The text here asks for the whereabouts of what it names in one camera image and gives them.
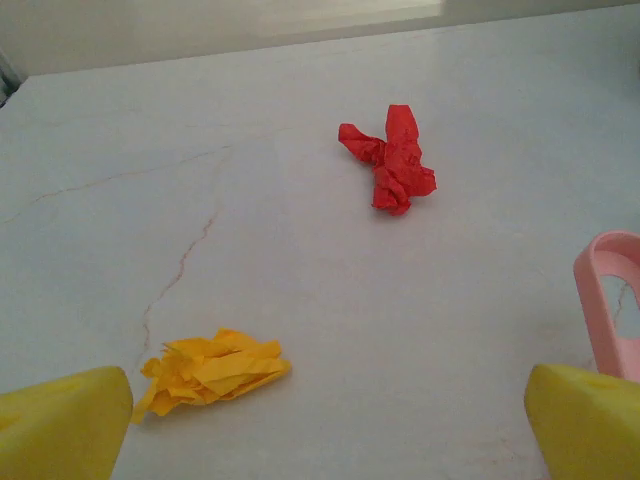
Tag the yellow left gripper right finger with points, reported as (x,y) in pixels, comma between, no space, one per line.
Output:
(590,430)

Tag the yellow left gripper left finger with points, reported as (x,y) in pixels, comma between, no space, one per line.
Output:
(60,430)

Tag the pink plastic dustpan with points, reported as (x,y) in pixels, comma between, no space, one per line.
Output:
(595,300)

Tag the red paper scrap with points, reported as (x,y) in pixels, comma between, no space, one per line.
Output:
(397,165)

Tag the orange yellow paper scrap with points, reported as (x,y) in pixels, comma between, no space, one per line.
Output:
(215,372)

